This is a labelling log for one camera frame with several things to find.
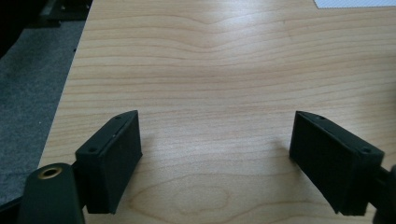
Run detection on dark metal stand base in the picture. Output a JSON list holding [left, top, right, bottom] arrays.
[[25, 0, 93, 29]]

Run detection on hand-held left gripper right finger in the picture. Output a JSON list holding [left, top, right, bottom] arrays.
[[289, 110, 386, 217]]

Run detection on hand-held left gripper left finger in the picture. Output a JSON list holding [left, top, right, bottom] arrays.
[[75, 109, 144, 216]]

